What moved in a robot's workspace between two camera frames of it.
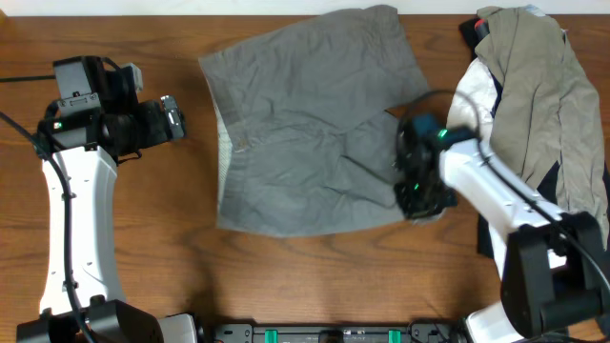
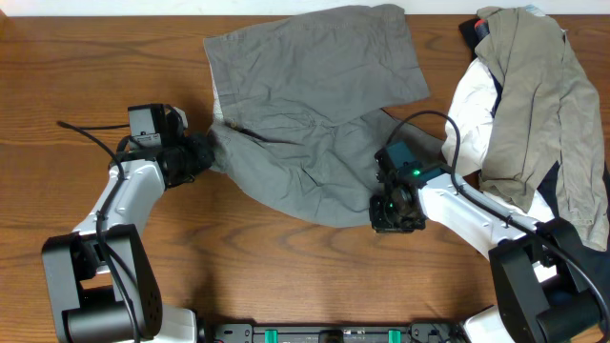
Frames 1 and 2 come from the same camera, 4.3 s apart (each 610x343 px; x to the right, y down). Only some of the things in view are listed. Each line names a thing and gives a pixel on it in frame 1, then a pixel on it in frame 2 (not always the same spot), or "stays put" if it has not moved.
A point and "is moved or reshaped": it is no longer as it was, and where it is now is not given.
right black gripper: x=412 y=209 -> x=380 y=223
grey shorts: x=302 y=117 is moved or reshaped
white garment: x=472 y=109 stays put
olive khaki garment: x=547 y=111 stays put
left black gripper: x=156 y=131 -> x=203 y=151
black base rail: x=407 y=332 stays put
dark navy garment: x=548 y=196 stays put
